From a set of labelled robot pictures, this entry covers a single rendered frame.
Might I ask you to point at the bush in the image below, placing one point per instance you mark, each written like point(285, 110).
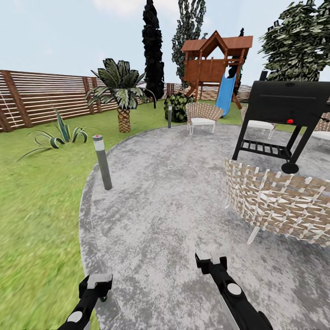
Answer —
point(296, 72)
point(122, 84)
point(64, 130)
point(178, 100)

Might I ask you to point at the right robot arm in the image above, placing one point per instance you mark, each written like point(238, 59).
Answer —
point(238, 309)

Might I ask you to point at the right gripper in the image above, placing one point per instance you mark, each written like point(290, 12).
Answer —
point(207, 267)

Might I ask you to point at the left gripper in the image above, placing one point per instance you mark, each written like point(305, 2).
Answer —
point(100, 290)

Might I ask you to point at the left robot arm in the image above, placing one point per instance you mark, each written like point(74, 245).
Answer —
point(91, 288)

